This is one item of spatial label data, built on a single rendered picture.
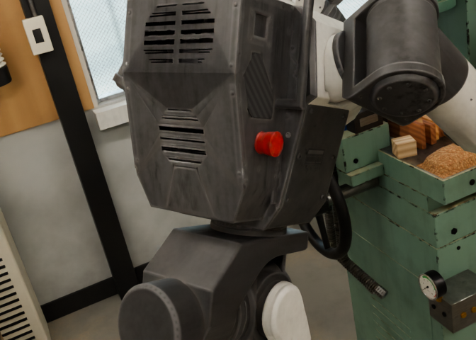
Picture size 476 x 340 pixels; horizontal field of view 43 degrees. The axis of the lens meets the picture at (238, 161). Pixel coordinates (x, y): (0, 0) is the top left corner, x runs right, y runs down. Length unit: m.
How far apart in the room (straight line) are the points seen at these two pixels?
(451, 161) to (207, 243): 0.68
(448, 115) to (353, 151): 0.61
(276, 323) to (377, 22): 0.43
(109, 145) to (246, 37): 1.89
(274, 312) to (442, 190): 0.59
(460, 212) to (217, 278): 0.79
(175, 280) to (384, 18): 0.43
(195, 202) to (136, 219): 1.92
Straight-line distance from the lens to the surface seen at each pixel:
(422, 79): 0.73
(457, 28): 1.55
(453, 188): 1.36
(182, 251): 0.85
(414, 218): 1.47
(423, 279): 1.42
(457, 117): 0.88
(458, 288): 1.48
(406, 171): 1.42
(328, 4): 1.35
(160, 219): 2.75
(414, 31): 0.77
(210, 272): 0.80
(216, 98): 0.73
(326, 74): 0.81
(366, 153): 1.48
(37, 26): 2.33
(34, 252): 2.69
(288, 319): 0.91
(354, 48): 0.81
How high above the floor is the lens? 1.52
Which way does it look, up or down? 23 degrees down
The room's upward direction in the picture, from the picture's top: 12 degrees counter-clockwise
